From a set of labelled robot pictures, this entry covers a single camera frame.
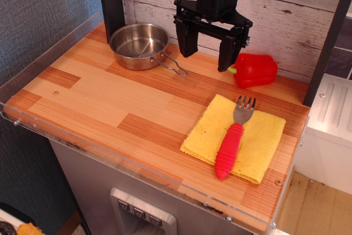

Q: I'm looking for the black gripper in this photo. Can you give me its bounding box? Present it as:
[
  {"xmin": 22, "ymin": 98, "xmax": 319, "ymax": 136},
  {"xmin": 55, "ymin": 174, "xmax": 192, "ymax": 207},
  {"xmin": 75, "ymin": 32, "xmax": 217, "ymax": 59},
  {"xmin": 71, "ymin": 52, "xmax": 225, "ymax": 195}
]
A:
[{"xmin": 174, "ymin": 0, "xmax": 252, "ymax": 72}]

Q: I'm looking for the fork with red handle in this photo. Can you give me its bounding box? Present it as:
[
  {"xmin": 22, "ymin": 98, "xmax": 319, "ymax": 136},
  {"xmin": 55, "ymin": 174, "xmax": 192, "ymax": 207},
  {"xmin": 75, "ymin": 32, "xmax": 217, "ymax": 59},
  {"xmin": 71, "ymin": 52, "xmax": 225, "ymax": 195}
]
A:
[{"xmin": 214, "ymin": 96, "xmax": 256, "ymax": 180}]

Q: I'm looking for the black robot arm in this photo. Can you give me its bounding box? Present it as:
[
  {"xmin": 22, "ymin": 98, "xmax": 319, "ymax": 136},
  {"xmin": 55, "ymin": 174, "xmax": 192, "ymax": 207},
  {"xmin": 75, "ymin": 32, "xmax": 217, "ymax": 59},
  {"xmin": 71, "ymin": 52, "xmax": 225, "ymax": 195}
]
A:
[{"xmin": 174, "ymin": 0, "xmax": 253, "ymax": 72}]

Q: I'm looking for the yellow folded towel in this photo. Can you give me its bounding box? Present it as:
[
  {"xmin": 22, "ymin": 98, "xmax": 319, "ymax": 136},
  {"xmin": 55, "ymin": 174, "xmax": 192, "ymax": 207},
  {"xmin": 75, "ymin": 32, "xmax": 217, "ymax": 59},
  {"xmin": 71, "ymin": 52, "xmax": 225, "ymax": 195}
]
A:
[{"xmin": 180, "ymin": 95, "xmax": 286, "ymax": 184}]

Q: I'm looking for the red toy bell pepper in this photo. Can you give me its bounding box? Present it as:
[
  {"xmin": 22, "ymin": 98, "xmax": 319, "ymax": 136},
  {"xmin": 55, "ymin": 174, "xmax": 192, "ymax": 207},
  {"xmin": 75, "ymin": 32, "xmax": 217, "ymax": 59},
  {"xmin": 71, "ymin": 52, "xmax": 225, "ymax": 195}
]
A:
[{"xmin": 228, "ymin": 53, "xmax": 278, "ymax": 88}]

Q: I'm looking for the small steel pan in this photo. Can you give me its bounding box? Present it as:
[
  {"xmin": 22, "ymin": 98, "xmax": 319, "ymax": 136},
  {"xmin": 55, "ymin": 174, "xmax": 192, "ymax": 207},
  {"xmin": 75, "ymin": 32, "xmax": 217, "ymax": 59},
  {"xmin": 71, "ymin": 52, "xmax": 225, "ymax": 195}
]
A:
[{"xmin": 109, "ymin": 23, "xmax": 188, "ymax": 76}]

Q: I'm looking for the white toy sink unit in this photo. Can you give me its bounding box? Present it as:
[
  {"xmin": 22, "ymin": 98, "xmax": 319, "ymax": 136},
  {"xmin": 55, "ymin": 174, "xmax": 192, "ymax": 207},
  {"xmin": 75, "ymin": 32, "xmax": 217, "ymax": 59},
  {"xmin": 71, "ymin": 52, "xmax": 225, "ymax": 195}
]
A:
[{"xmin": 294, "ymin": 74, "xmax": 351, "ymax": 193}]

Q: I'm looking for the toy fridge dispenser panel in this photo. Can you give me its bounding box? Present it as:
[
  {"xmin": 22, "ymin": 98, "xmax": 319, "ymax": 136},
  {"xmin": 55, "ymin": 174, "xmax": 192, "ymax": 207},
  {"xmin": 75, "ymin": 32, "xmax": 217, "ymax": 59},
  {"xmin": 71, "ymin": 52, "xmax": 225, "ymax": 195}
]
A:
[{"xmin": 110, "ymin": 187, "xmax": 178, "ymax": 234}]

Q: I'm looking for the clear acrylic table guard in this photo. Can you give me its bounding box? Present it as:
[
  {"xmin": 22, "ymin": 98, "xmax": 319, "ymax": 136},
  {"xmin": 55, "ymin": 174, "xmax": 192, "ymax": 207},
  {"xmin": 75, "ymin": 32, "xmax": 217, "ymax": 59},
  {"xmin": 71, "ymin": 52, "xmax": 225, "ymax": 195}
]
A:
[{"xmin": 1, "ymin": 13, "xmax": 309, "ymax": 234}]

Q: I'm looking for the yellow object bottom left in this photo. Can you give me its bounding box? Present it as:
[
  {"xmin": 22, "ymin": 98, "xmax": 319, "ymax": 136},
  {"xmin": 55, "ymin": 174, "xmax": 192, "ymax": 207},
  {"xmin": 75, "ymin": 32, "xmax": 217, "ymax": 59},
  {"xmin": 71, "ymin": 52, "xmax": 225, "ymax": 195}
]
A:
[{"xmin": 16, "ymin": 223, "xmax": 43, "ymax": 235}]

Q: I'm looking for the dark vertical post right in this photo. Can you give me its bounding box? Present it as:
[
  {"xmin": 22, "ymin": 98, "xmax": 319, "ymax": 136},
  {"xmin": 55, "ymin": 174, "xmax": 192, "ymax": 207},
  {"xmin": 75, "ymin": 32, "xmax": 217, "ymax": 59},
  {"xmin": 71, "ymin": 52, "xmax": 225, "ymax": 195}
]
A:
[{"xmin": 302, "ymin": 0, "xmax": 351, "ymax": 107}]

